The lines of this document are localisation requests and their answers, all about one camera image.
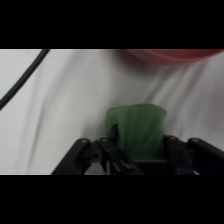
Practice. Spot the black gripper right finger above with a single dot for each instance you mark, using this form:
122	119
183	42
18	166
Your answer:
190	156

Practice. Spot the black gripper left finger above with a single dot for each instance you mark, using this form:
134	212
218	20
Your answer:
100	158

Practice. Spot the green triangle block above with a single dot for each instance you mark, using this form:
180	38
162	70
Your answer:
140	130

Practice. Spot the pink bowl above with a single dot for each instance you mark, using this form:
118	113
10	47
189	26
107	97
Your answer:
180	55

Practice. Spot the white table cloth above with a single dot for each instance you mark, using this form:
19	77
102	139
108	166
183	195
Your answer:
66	100

